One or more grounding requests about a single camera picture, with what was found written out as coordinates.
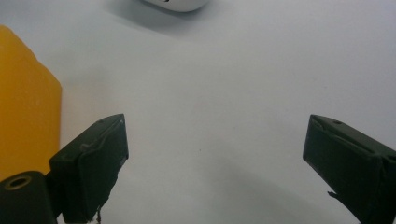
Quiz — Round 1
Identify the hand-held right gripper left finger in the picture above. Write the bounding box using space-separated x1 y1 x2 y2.
45 113 130 224

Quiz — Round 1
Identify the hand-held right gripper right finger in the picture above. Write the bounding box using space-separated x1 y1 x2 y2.
302 114 396 224

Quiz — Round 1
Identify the yellow plastic container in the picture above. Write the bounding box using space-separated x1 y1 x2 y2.
0 24 63 181

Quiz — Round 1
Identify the white rounded object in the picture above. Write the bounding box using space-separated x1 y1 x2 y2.
143 0 210 13

